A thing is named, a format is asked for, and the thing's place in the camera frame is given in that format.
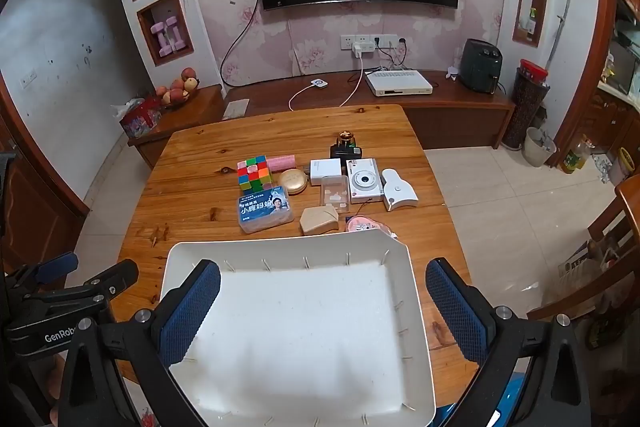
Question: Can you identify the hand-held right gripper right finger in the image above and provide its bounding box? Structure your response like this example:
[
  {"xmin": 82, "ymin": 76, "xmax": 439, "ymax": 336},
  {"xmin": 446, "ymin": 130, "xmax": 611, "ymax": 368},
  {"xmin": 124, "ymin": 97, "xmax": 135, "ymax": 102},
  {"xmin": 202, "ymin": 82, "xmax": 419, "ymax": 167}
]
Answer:
[{"xmin": 426, "ymin": 258, "xmax": 593, "ymax": 427}]

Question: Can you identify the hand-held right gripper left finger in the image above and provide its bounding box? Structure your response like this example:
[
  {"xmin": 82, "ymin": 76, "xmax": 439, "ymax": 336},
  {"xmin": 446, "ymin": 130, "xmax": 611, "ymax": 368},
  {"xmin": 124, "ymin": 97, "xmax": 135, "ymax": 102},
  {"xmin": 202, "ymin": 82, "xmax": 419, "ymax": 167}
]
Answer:
[{"xmin": 59, "ymin": 259, "xmax": 222, "ymax": 427}]

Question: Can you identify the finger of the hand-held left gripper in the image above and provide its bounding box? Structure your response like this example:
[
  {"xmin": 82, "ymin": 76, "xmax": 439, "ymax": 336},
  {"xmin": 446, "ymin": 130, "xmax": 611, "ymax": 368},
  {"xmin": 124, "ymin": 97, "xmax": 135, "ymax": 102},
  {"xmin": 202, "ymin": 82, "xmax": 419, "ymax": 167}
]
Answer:
[
  {"xmin": 65, "ymin": 258, "xmax": 140, "ymax": 308},
  {"xmin": 7, "ymin": 253, "xmax": 80, "ymax": 294}
]

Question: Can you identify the white plastic storage bin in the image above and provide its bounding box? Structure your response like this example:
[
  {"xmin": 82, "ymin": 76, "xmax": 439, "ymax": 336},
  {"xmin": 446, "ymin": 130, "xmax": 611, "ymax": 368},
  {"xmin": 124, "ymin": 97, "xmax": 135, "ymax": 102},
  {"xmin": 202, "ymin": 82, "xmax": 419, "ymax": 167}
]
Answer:
[{"xmin": 159, "ymin": 228, "xmax": 437, "ymax": 427}]

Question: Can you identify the blue printed plastic box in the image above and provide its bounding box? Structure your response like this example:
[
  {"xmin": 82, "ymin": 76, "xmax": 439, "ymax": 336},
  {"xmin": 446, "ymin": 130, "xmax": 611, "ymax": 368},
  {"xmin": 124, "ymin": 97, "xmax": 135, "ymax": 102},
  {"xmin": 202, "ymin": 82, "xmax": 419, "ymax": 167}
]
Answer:
[{"xmin": 236, "ymin": 185, "xmax": 295, "ymax": 235}]

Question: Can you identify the white plastic desk gadget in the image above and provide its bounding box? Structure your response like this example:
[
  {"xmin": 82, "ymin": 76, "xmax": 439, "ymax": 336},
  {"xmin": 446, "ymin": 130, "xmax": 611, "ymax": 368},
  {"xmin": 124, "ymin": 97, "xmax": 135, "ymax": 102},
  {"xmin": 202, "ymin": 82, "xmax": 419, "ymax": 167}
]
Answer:
[{"xmin": 381, "ymin": 168, "xmax": 419, "ymax": 212}]

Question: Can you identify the multicolour puzzle cube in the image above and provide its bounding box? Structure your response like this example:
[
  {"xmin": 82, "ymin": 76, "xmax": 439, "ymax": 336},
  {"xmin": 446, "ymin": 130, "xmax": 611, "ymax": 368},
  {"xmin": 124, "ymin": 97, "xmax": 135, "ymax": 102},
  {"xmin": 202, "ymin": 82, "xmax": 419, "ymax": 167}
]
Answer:
[{"xmin": 236, "ymin": 155, "xmax": 275, "ymax": 188}]

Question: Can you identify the white instant camera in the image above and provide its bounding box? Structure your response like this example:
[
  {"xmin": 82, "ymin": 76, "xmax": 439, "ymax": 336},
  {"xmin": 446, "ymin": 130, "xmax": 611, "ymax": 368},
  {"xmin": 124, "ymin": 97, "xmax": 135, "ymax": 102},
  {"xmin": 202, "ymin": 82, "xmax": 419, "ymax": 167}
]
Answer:
[{"xmin": 346, "ymin": 158, "xmax": 386, "ymax": 206}]

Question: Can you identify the white charger box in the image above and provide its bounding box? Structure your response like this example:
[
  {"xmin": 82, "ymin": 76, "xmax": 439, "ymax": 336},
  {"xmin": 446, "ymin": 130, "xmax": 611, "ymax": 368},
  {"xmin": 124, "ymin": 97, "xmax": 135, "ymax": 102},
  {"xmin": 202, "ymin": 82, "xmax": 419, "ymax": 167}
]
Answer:
[{"xmin": 309, "ymin": 158, "xmax": 342, "ymax": 186}]

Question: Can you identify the person's left hand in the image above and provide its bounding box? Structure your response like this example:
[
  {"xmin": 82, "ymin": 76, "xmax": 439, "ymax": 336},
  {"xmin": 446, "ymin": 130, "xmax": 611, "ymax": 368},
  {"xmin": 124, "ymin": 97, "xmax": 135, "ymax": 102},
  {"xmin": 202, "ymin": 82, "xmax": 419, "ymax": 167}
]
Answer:
[{"xmin": 46, "ymin": 354, "xmax": 70, "ymax": 427}]

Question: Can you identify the brown wooden door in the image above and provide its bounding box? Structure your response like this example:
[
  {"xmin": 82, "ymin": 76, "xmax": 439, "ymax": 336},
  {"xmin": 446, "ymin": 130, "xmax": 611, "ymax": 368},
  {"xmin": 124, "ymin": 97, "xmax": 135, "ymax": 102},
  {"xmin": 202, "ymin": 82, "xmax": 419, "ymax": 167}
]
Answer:
[{"xmin": 0, "ymin": 77, "xmax": 91, "ymax": 278}]

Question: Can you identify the blue plastic object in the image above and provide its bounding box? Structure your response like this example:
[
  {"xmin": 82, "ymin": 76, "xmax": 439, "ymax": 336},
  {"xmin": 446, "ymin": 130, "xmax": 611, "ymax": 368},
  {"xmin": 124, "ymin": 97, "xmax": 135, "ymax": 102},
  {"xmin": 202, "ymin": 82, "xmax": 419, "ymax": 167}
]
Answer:
[{"xmin": 487, "ymin": 369, "xmax": 531, "ymax": 427}]

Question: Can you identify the pink round pouch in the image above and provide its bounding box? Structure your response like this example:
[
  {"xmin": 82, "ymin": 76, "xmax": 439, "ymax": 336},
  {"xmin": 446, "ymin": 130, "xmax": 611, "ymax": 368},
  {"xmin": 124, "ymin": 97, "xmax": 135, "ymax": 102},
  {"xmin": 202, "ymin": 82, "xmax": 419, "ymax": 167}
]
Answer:
[{"xmin": 346, "ymin": 215, "xmax": 396, "ymax": 238}]

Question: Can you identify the cardboard box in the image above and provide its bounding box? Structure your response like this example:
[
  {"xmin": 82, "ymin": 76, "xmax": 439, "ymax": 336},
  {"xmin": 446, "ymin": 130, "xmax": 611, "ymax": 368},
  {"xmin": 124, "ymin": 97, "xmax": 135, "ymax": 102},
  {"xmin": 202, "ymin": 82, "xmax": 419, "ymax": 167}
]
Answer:
[{"xmin": 557, "ymin": 239, "xmax": 621, "ymax": 288}]

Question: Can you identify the red gift box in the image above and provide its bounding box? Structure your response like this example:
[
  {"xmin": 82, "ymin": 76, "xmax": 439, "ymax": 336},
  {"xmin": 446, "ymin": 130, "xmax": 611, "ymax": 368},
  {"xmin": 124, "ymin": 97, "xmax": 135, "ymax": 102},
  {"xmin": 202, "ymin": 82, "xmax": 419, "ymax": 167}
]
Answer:
[{"xmin": 119, "ymin": 97, "xmax": 163, "ymax": 138}]

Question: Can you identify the beige wedge-shaped case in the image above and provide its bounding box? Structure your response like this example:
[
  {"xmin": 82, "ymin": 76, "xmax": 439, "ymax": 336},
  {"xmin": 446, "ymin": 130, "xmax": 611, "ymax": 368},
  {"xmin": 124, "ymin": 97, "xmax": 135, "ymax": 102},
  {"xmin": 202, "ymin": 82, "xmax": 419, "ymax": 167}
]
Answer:
[{"xmin": 300, "ymin": 204, "xmax": 340, "ymax": 236}]

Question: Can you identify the gold round compact case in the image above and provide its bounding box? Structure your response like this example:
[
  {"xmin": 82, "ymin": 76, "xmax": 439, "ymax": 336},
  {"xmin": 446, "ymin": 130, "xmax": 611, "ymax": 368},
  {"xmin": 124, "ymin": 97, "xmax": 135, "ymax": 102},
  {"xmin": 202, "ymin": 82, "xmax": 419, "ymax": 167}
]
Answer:
[{"xmin": 278, "ymin": 168, "xmax": 310, "ymax": 195}]

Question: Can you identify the clear plastic box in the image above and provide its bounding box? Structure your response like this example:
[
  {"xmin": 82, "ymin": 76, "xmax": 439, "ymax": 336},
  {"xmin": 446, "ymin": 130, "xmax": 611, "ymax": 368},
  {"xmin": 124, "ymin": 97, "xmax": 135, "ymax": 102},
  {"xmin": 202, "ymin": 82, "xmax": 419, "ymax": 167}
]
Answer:
[{"xmin": 320, "ymin": 175, "xmax": 351, "ymax": 214}]

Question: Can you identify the white waste bin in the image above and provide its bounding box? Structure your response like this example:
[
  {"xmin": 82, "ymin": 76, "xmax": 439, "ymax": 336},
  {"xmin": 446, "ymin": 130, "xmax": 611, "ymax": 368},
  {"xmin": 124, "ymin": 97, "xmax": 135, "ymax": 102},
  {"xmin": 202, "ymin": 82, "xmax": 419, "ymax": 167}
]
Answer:
[{"xmin": 523, "ymin": 127, "xmax": 557, "ymax": 168}]

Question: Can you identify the bowl of peaches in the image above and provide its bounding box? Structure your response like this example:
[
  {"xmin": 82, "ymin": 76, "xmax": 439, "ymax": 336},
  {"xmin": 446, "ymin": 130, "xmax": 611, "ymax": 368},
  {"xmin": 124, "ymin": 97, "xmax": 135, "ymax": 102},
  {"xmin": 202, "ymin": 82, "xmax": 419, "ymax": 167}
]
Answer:
[{"xmin": 155, "ymin": 67, "xmax": 201, "ymax": 108}]

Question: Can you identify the yellow cooking oil bottle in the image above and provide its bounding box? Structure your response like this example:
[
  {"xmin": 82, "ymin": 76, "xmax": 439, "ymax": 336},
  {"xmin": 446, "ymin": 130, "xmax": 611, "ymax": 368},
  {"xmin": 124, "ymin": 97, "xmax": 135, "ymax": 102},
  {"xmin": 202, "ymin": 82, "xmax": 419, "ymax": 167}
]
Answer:
[{"xmin": 560, "ymin": 134, "xmax": 591, "ymax": 174}]

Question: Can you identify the wooden television cabinet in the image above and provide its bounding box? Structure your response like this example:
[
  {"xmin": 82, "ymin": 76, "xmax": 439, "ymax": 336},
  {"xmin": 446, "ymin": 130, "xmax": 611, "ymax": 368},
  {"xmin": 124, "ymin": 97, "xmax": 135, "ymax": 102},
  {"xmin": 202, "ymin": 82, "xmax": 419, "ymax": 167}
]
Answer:
[{"xmin": 127, "ymin": 69, "xmax": 517, "ymax": 170}]

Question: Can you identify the black perfume bottle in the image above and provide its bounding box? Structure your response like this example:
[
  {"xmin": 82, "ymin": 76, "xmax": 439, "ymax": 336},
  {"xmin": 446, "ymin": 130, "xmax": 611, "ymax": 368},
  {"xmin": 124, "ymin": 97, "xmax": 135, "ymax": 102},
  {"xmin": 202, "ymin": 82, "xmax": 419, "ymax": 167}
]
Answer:
[{"xmin": 329, "ymin": 132, "xmax": 364, "ymax": 160}]

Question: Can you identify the wooden chair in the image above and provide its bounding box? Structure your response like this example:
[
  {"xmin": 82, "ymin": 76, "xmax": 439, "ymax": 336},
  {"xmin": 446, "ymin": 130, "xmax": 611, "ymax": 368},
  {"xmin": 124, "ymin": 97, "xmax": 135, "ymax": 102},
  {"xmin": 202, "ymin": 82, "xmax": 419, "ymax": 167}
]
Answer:
[{"xmin": 527, "ymin": 174, "xmax": 640, "ymax": 323}]

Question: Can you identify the white set-top box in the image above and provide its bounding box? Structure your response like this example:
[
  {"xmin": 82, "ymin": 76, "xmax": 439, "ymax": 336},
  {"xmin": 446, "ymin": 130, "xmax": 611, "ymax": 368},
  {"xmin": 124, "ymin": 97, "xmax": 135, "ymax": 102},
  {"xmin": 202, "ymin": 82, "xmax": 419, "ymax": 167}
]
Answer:
[{"xmin": 365, "ymin": 69, "xmax": 434, "ymax": 98}]

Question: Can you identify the pink dumbbell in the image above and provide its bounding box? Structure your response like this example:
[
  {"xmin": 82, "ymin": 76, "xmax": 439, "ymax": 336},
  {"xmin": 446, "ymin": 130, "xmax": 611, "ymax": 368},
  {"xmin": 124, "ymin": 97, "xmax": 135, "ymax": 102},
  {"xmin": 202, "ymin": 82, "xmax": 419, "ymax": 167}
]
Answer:
[
  {"xmin": 151, "ymin": 22, "xmax": 173, "ymax": 56},
  {"xmin": 167, "ymin": 18, "xmax": 188, "ymax": 50}
]

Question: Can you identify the dark green air fryer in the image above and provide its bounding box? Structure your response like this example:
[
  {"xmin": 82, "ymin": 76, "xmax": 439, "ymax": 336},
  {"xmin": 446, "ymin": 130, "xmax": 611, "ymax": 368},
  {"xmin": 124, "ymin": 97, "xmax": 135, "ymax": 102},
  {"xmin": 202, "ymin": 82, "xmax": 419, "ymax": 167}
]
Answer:
[{"xmin": 460, "ymin": 39, "xmax": 502, "ymax": 94}]

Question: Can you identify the long grey stick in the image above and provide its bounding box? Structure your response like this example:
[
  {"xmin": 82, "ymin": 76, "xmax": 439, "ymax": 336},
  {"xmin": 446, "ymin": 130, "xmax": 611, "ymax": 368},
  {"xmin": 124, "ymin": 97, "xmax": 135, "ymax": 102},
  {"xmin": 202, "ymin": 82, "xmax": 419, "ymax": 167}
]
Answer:
[{"xmin": 545, "ymin": 0, "xmax": 572, "ymax": 72}]

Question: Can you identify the white charging cable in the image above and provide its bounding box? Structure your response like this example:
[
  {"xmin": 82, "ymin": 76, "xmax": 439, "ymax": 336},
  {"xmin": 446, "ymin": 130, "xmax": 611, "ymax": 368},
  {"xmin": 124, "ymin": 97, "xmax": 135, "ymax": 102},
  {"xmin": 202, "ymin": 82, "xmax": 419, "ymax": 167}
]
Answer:
[{"xmin": 289, "ymin": 56, "xmax": 365, "ymax": 112}]

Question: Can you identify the black television cable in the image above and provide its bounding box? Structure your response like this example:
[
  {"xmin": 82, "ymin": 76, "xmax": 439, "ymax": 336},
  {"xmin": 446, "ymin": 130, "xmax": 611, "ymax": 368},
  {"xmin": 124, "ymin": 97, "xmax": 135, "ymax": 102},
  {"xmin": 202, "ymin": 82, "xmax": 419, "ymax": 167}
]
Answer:
[{"xmin": 220, "ymin": 0, "xmax": 263, "ymax": 86}]

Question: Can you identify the white wall socket strip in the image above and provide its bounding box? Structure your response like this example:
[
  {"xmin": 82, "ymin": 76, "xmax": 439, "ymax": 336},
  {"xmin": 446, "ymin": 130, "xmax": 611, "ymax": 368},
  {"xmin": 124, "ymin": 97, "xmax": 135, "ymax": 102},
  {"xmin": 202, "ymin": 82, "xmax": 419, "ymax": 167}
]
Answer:
[{"xmin": 341, "ymin": 34, "xmax": 399, "ymax": 52}]

